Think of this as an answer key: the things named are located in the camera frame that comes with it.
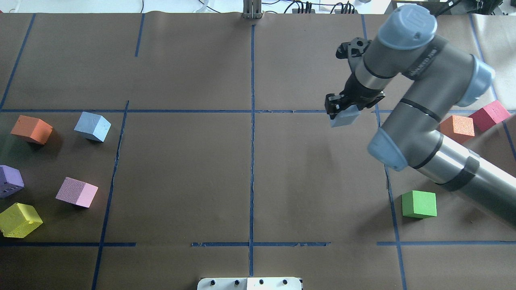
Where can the orange foam block right side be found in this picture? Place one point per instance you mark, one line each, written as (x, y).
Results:
(458, 128)

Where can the aluminium frame post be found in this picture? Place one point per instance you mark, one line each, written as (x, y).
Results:
(252, 9)

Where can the light blue block left side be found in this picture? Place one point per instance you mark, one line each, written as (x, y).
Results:
(92, 126)

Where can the orange foam block left side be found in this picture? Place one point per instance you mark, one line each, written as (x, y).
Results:
(32, 130)

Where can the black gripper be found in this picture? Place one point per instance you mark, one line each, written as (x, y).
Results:
(358, 92)

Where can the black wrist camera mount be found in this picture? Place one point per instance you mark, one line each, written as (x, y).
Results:
(352, 49)

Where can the pink foam block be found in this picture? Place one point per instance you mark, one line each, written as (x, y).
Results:
(77, 192)

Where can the light blue foam block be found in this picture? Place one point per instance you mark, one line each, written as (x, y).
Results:
(345, 117)

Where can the orange foam block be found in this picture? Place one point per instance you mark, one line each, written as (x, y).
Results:
(458, 128)
(32, 130)

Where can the red foam block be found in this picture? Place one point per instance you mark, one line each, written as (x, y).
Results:
(489, 115)

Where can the purple foam block left side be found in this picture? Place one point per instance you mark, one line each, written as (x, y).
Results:
(11, 181)

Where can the yellow foam block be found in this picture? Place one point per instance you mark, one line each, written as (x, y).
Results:
(19, 220)

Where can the green foam block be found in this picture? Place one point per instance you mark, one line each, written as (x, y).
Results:
(419, 204)

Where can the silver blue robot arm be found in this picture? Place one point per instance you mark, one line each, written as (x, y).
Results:
(443, 76)

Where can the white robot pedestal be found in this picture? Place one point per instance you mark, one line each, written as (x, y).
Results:
(251, 283)

